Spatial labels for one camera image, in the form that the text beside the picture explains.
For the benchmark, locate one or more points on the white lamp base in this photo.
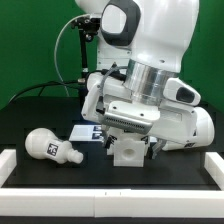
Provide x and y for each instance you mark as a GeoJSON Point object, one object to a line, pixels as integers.
{"type": "Point", "coordinates": [128, 149]}

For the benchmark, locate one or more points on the white lamp shade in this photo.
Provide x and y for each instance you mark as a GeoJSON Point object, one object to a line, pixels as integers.
{"type": "Point", "coordinates": [203, 133]}

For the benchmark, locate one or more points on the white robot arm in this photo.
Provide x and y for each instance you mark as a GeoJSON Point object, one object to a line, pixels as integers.
{"type": "Point", "coordinates": [142, 43]}

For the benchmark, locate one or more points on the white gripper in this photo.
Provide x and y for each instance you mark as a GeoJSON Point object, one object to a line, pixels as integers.
{"type": "Point", "coordinates": [114, 108]}

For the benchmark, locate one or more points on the white light bulb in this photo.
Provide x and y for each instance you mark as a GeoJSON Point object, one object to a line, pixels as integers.
{"type": "Point", "coordinates": [42, 143]}

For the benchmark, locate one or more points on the white table border frame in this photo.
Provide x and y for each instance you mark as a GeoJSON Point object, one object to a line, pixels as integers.
{"type": "Point", "coordinates": [112, 203]}

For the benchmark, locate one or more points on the white marker sheet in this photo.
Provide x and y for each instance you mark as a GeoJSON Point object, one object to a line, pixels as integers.
{"type": "Point", "coordinates": [86, 133]}

